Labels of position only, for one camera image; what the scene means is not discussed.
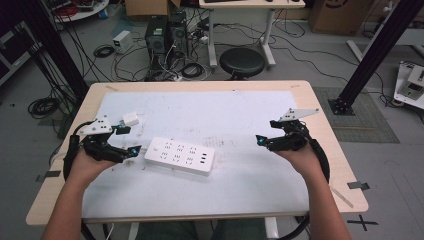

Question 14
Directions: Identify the white power strip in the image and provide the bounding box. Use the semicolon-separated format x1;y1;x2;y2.
143;136;216;177

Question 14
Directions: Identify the white plug adapter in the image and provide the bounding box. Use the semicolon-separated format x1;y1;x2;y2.
121;111;141;128

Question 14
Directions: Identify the person's right hand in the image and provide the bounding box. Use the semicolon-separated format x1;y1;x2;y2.
274;142;327;184

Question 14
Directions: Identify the white desk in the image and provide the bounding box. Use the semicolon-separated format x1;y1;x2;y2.
198;0;307;70

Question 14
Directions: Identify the black round stool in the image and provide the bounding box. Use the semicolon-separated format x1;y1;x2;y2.
218;47;267;81

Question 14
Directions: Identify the white table mat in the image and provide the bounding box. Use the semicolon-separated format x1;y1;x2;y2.
81;90;312;222

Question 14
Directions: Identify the small black cable coil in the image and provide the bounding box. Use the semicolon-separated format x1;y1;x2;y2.
92;44;116;59

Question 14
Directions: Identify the black metal stand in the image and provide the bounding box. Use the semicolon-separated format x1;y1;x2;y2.
327;0;424;117
19;0;90;100

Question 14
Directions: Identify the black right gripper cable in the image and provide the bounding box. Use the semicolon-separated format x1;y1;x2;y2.
285;128;332;240

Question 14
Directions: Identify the white device on floor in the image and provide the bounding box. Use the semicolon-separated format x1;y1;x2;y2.
392;60;424;111

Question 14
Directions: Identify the large black cable coil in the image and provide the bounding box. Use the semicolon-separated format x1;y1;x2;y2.
27;96;62;120

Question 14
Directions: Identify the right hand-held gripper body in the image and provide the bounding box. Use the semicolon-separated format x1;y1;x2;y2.
265;107;320;153

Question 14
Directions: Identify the black computer tower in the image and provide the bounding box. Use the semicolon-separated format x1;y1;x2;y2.
144;15;170;69

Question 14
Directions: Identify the white power supply box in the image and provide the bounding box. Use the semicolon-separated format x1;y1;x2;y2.
112;29;135;55

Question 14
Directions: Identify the black tape cross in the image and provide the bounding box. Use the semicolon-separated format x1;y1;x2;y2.
346;214;380;232

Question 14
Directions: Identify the person's left hand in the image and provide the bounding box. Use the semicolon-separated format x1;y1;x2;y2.
67;148;118;192

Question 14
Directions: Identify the round white table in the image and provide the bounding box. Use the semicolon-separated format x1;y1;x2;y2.
42;0;111;24

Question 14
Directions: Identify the thin wooden stick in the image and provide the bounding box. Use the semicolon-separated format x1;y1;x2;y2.
329;185;355;209

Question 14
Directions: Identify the large cardboard box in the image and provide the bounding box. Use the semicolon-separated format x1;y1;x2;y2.
307;0;377;37

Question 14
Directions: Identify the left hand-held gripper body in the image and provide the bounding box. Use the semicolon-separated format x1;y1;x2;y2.
76;114;133;165

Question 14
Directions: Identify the small cardboard box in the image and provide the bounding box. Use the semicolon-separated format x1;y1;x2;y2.
124;0;182;18

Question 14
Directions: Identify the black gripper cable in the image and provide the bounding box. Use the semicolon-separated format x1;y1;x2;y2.
62;120;95;182
285;128;332;240

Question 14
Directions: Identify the grey computer tower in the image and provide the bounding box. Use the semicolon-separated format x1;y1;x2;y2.
167;10;190;58

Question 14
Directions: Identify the grey floor mat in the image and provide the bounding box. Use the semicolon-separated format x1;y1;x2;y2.
312;86;401;145

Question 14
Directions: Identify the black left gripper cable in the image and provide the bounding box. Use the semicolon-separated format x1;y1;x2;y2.
62;120;95;182

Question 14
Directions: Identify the grey tape strip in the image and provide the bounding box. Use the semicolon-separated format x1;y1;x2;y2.
35;170;62;183
346;180;371;191

